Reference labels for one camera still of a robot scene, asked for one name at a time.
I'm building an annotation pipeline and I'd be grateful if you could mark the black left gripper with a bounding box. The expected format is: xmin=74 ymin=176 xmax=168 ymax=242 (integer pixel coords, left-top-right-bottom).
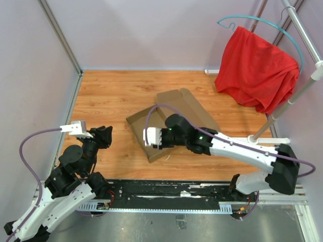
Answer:
xmin=79 ymin=125 xmax=113 ymax=175

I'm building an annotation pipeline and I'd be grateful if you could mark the brown cardboard box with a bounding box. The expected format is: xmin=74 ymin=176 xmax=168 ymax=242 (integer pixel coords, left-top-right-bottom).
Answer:
xmin=126 ymin=88 xmax=220 ymax=163

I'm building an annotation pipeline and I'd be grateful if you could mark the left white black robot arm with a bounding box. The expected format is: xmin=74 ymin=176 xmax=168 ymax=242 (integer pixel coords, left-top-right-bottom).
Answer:
xmin=4 ymin=120 xmax=113 ymax=241

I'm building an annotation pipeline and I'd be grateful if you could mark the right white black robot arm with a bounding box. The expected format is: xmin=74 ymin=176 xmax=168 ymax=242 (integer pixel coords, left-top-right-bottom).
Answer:
xmin=158 ymin=114 xmax=300 ymax=202

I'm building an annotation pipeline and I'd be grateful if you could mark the red cloth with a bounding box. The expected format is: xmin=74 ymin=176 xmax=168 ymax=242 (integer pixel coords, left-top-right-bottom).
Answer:
xmin=214 ymin=26 xmax=300 ymax=115

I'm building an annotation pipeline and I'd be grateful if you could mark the teal clothes hanger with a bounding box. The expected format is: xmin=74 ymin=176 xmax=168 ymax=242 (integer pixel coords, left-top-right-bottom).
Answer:
xmin=217 ymin=15 xmax=304 ymax=73

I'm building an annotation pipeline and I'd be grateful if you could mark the white metal clothes rack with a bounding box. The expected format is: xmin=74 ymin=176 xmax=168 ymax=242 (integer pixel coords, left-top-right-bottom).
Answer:
xmin=214 ymin=1 xmax=322 ymax=144

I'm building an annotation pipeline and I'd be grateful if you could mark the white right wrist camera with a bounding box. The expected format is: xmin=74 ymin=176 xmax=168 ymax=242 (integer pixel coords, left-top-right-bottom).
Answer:
xmin=143 ymin=127 xmax=162 ymax=149

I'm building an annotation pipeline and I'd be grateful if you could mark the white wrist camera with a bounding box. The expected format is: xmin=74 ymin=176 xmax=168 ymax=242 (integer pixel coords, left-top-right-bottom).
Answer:
xmin=60 ymin=120 xmax=94 ymax=139
xmin=143 ymin=127 xmax=162 ymax=149

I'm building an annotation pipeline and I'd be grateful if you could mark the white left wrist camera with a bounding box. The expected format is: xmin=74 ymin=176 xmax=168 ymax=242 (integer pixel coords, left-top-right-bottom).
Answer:
xmin=60 ymin=120 xmax=94 ymax=139

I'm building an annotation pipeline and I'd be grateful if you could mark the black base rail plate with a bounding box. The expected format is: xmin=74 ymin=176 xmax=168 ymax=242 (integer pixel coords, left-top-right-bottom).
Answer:
xmin=108 ymin=179 xmax=255 ymax=210

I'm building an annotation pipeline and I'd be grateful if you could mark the grey slotted cable duct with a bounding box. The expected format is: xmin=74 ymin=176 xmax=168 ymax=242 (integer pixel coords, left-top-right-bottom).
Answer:
xmin=76 ymin=201 xmax=110 ymax=212

